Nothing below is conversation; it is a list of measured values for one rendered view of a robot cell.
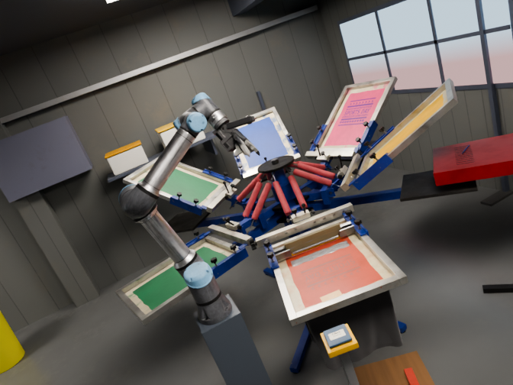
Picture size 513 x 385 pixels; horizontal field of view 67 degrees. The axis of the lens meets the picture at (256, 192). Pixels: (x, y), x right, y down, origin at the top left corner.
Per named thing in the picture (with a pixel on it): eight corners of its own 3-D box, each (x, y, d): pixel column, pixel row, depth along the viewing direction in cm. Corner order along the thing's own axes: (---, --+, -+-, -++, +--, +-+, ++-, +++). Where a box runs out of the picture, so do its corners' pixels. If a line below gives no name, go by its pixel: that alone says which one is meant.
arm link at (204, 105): (190, 108, 167) (204, 95, 169) (206, 126, 166) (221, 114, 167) (188, 99, 159) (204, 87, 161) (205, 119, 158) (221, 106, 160)
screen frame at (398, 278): (408, 283, 181) (407, 276, 180) (291, 326, 181) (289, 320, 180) (350, 221, 256) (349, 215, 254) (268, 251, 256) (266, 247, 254)
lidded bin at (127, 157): (147, 157, 490) (139, 140, 482) (150, 161, 456) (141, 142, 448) (114, 172, 479) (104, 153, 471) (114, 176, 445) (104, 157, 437)
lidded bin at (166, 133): (200, 135, 512) (191, 114, 502) (208, 137, 471) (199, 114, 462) (162, 150, 499) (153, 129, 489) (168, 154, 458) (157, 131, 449)
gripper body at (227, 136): (235, 152, 166) (216, 132, 168) (249, 138, 164) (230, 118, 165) (228, 153, 159) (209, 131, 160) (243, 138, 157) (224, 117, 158)
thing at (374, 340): (405, 345, 203) (387, 278, 189) (325, 376, 203) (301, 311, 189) (403, 341, 206) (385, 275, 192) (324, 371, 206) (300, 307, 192)
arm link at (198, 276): (198, 308, 158) (185, 281, 154) (190, 294, 170) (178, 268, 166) (224, 293, 161) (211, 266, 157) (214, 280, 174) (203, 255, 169)
